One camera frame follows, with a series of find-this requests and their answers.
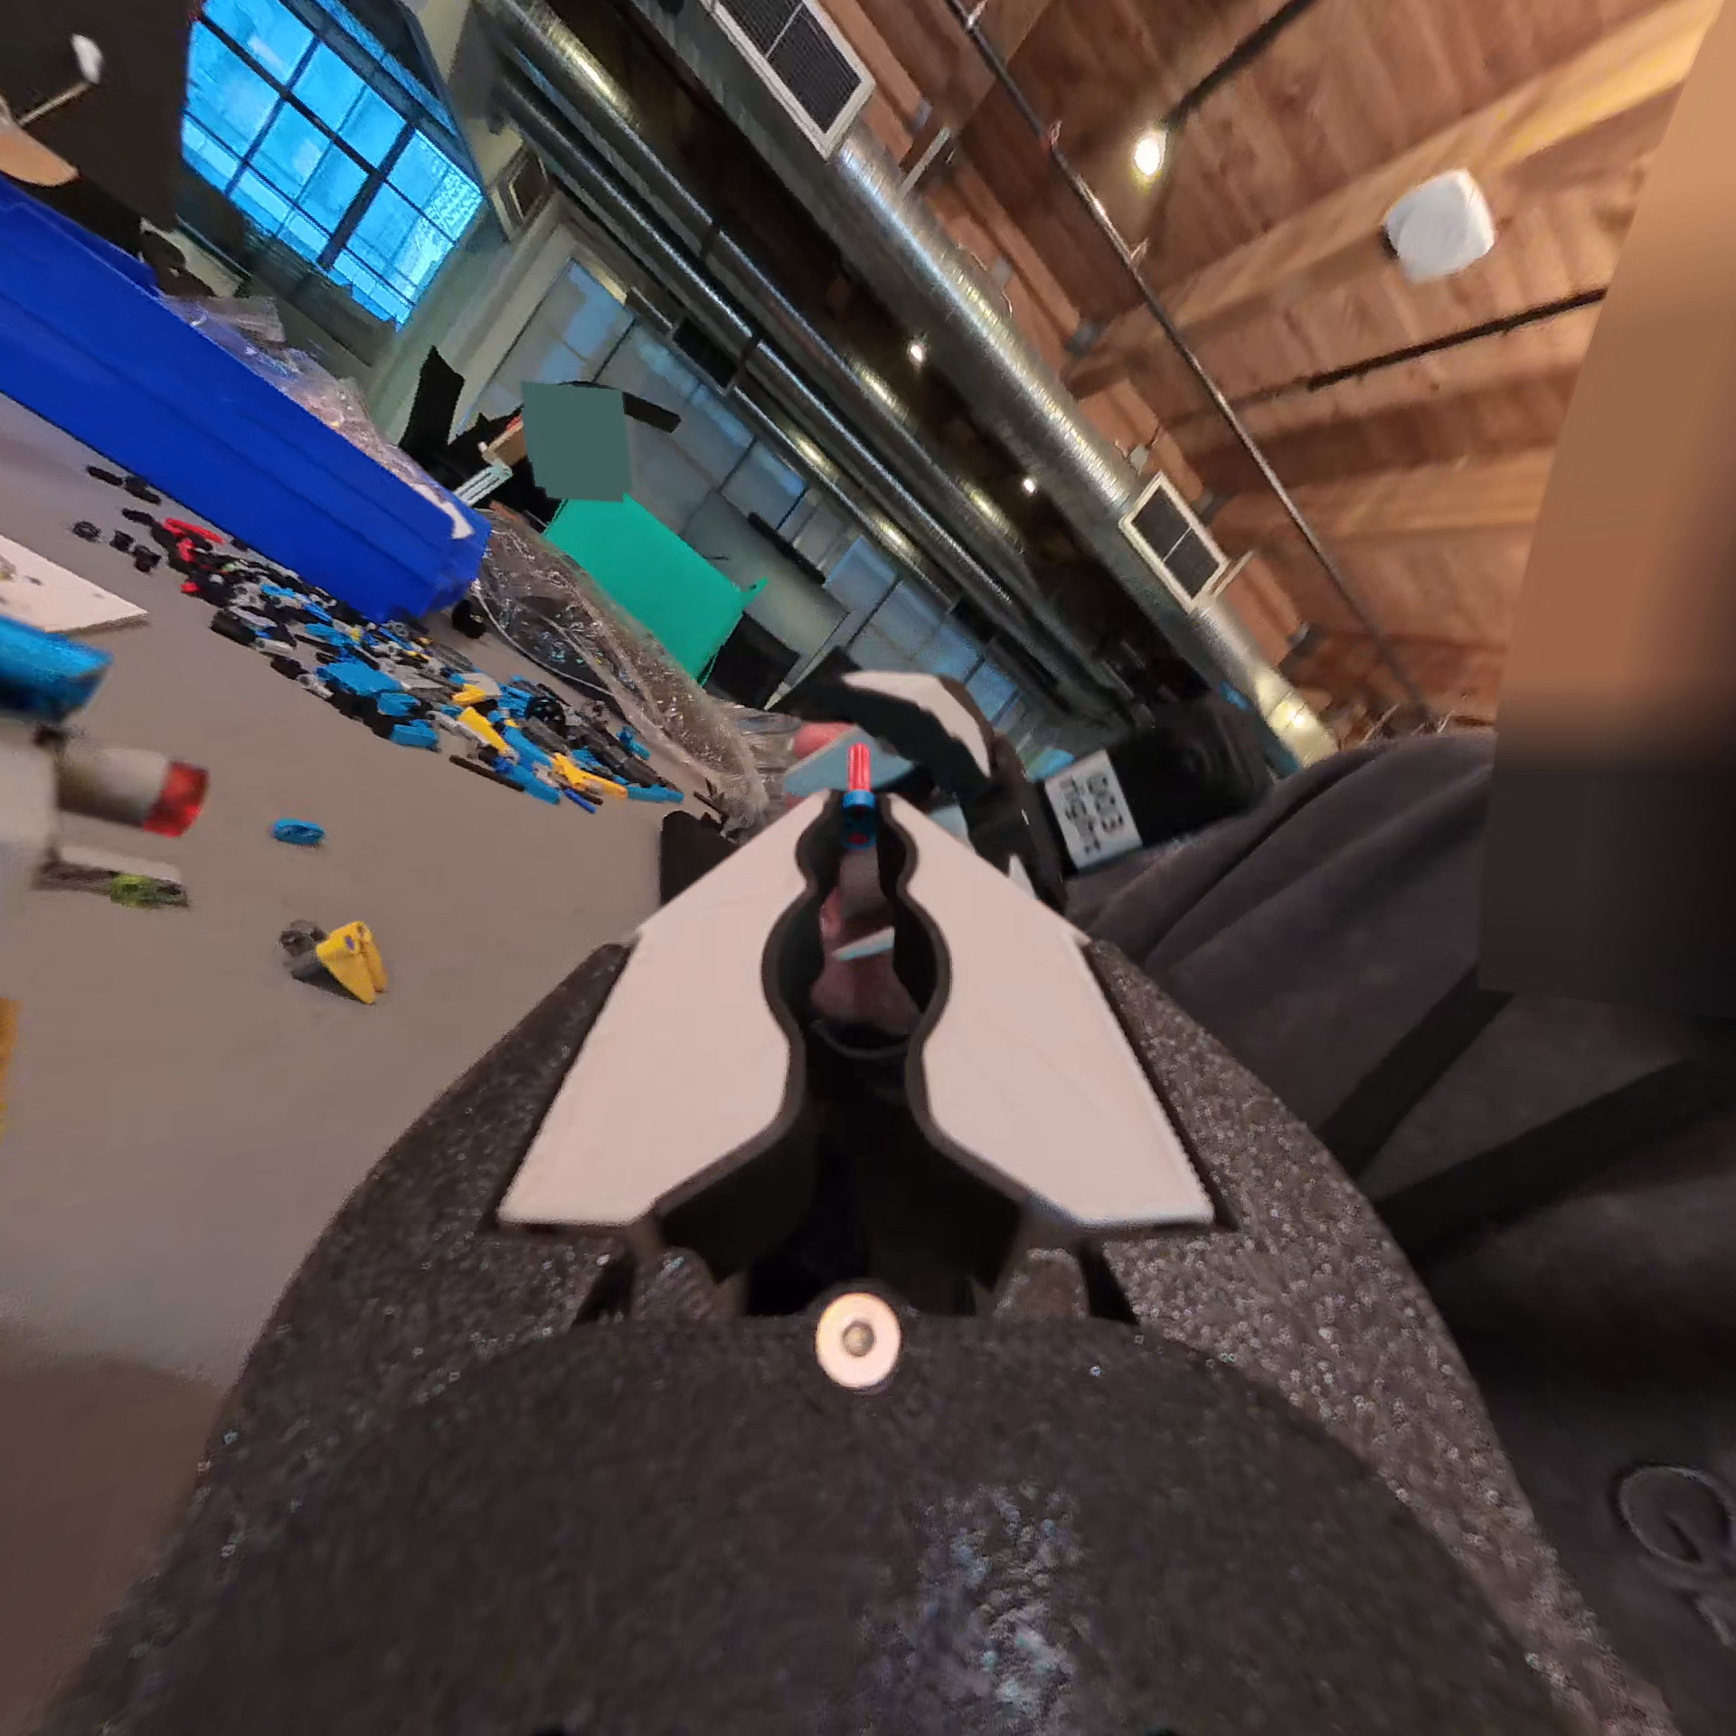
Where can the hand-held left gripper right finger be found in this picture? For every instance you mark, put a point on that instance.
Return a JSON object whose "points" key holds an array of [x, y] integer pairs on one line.
{"points": [[1059, 1085]]}

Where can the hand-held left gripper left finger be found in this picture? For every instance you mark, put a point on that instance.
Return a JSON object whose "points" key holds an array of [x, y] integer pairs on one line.
{"points": [[651, 1085]]}

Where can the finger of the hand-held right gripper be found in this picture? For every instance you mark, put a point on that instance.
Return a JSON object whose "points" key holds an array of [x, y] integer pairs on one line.
{"points": [[949, 706], [848, 774]]}

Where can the blue connector brick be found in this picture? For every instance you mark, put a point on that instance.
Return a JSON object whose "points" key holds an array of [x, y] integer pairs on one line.
{"points": [[858, 807]]}

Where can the yellow twin cone piece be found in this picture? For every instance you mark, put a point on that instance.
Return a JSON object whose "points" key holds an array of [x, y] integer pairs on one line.
{"points": [[349, 958]]}

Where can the grey angled beam assembly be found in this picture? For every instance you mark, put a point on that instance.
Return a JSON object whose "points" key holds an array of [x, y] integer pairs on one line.
{"points": [[135, 892]]}

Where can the grey desk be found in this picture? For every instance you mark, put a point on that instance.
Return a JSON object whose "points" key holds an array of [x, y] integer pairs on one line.
{"points": [[270, 1153]]}

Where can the white desk stand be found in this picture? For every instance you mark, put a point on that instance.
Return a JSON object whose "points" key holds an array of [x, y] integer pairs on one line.
{"points": [[34, 156]]}

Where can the person's right hand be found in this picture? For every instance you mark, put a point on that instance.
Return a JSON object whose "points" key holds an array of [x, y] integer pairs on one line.
{"points": [[868, 991]]}

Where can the clear plastic bag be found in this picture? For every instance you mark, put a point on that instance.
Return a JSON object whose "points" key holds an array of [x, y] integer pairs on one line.
{"points": [[270, 339], [637, 706]]}

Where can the white air vent grille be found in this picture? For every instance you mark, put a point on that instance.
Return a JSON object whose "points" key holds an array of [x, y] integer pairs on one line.
{"points": [[794, 54], [1174, 535]]}

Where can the teal upright panel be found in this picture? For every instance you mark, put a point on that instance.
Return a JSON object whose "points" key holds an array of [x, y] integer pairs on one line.
{"points": [[637, 569]]}

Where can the black curved bar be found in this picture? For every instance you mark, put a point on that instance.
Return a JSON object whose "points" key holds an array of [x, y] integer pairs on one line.
{"points": [[651, 412]]}

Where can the small blue loose brick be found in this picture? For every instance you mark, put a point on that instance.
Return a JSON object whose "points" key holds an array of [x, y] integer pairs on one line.
{"points": [[297, 832]]}

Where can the pile of loose brick pieces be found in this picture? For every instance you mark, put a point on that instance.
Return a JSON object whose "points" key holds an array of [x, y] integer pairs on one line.
{"points": [[381, 679]]}

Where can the white ceiling device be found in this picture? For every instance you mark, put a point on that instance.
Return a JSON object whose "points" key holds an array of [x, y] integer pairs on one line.
{"points": [[1440, 224]]}

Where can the blue toy brick robot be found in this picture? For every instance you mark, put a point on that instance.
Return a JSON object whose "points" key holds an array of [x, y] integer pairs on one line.
{"points": [[39, 672]]}

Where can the blue storage bin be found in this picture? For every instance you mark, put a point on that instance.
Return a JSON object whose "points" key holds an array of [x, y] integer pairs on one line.
{"points": [[203, 407]]}

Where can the white instruction booklet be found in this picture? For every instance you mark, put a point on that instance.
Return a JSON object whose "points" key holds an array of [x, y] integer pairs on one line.
{"points": [[54, 590]]}

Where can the large paned window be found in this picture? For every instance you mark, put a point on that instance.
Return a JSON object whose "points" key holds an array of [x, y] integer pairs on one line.
{"points": [[340, 163]]}

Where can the black partition board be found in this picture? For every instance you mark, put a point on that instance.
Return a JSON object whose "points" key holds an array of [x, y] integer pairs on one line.
{"points": [[135, 134]]}

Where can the silver ventilation duct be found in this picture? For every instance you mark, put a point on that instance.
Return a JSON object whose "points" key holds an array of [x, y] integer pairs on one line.
{"points": [[936, 272]]}

